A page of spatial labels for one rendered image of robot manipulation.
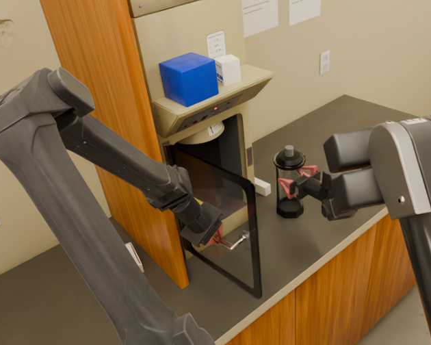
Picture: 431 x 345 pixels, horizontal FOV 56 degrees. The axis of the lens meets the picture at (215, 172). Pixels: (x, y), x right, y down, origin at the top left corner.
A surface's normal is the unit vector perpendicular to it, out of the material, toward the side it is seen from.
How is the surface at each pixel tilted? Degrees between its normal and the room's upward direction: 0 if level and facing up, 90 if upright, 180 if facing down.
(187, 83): 90
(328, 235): 0
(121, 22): 90
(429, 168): 44
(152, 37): 90
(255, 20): 90
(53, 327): 0
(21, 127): 68
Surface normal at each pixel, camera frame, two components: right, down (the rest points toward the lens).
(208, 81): 0.62, 0.38
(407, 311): -0.11, -0.82
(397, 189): -0.98, 0.17
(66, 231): -0.07, 0.21
